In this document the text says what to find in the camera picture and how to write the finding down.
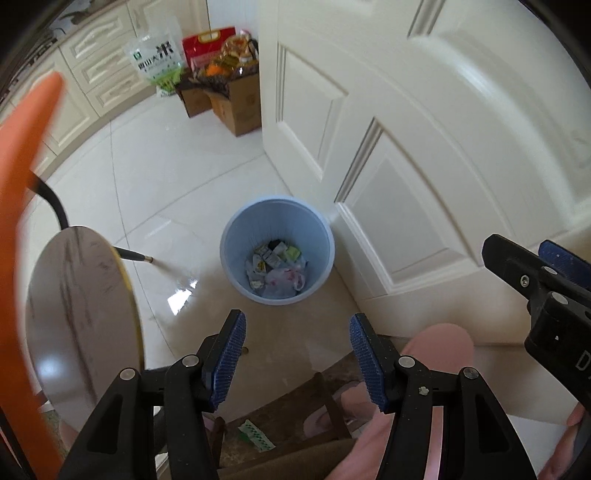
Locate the milk carton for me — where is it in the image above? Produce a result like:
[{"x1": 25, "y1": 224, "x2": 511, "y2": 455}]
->
[{"x1": 252, "y1": 245, "x2": 287, "y2": 275}]

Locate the red gift box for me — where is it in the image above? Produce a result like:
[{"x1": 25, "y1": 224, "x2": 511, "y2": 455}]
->
[{"x1": 182, "y1": 27, "x2": 236, "y2": 72}]

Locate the white pink plastic bag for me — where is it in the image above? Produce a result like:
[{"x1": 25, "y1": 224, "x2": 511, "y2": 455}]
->
[{"x1": 263, "y1": 268, "x2": 305, "y2": 299}]

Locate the green white snack wrapper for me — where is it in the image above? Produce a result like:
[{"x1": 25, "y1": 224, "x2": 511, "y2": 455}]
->
[{"x1": 238, "y1": 419, "x2": 276, "y2": 453}]

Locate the white door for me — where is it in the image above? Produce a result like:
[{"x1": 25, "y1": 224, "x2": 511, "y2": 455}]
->
[{"x1": 259, "y1": 1, "x2": 590, "y2": 344}]

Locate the blue trash bin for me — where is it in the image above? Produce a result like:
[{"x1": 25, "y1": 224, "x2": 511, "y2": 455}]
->
[{"x1": 219, "y1": 196, "x2": 335, "y2": 306}]

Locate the cardboard box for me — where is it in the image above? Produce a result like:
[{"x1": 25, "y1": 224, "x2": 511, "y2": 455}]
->
[{"x1": 175, "y1": 74, "x2": 262, "y2": 137}]

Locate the white rice bag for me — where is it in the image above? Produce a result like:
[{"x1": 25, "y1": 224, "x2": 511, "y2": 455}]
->
[{"x1": 124, "y1": 16, "x2": 187, "y2": 95}]

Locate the round marble stool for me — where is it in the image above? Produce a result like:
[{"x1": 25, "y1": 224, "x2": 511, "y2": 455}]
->
[{"x1": 25, "y1": 226, "x2": 144, "y2": 430}]

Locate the round orange table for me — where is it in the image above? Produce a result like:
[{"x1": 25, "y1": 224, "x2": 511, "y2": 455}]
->
[{"x1": 0, "y1": 71, "x2": 66, "y2": 480}]

